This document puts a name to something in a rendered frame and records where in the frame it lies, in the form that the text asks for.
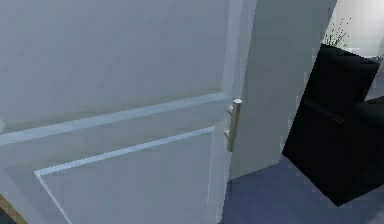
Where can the white panelled room door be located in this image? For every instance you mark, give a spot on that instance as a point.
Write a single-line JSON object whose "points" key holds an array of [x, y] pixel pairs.
{"points": [[116, 66]]}

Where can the black armchair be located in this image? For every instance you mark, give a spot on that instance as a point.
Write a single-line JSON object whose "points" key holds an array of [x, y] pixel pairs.
{"points": [[333, 133]]}

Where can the thin-leaved green house plant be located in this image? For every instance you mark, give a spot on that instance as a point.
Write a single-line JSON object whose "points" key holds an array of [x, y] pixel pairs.
{"points": [[336, 35]]}

